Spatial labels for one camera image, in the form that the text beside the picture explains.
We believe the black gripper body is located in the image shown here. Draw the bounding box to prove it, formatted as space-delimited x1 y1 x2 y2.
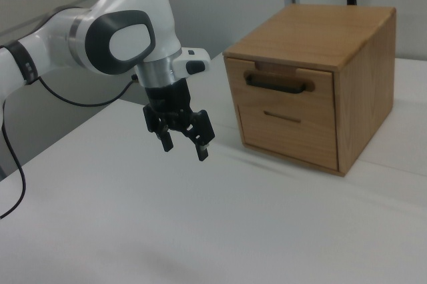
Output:
144 79 195 122

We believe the black metal drawer handle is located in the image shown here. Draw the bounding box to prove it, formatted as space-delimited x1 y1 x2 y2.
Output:
244 71 316 94

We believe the wooden drawer with black handle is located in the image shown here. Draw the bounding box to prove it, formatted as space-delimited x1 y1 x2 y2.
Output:
226 57 336 113

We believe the wooden drawer with slot grip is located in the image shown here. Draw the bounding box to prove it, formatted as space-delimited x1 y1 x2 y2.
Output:
236 103 340 171

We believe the wooden two-drawer cabinet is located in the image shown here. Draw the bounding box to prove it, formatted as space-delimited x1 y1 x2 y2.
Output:
222 3 398 178

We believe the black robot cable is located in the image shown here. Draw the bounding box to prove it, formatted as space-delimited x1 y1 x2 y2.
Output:
0 75 137 220

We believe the black cable strap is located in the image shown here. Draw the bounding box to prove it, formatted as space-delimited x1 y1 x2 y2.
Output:
5 40 38 85

